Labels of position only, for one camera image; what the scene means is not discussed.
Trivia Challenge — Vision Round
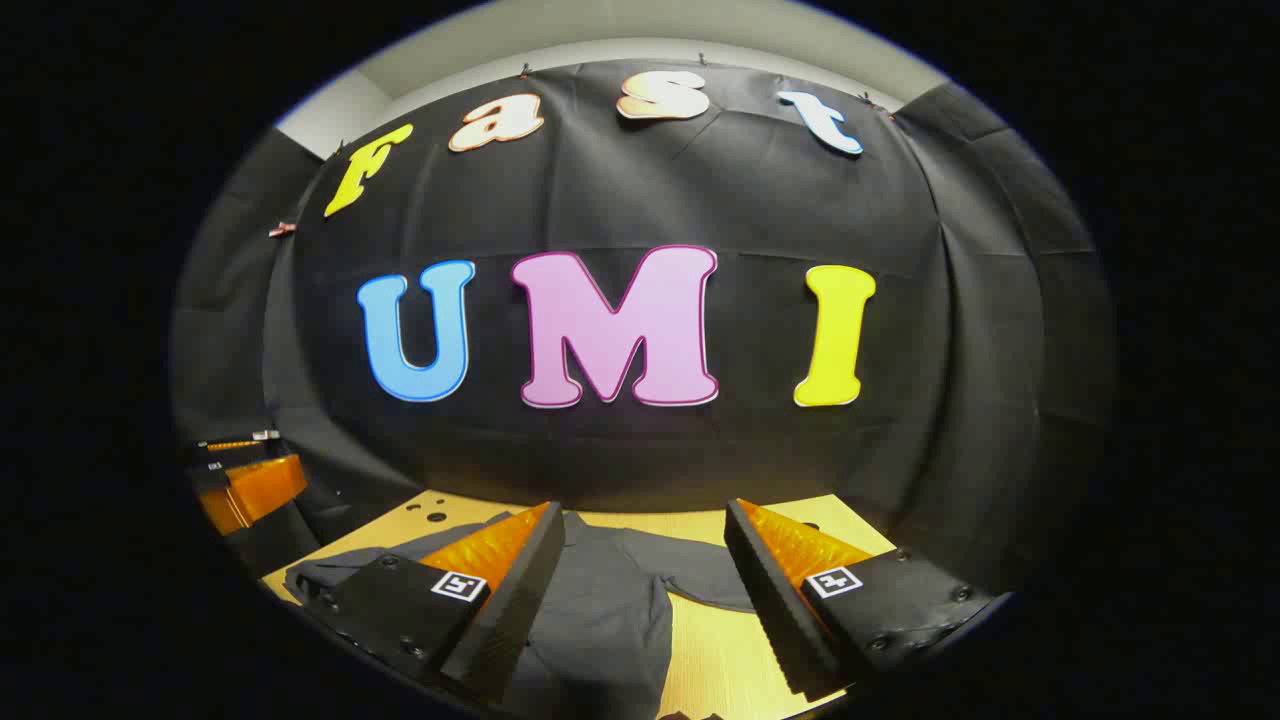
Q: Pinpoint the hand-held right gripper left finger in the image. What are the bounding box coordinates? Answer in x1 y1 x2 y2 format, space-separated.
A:
300 500 567 707

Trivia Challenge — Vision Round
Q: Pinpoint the black backdrop cloth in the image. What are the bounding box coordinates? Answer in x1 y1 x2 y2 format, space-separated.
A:
170 58 1116 601

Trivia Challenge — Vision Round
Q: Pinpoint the grey polo shirt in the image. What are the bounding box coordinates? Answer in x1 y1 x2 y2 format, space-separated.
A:
283 510 761 720

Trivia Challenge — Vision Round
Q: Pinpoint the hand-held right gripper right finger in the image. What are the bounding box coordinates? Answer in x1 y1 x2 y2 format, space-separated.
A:
724 497 1009 703

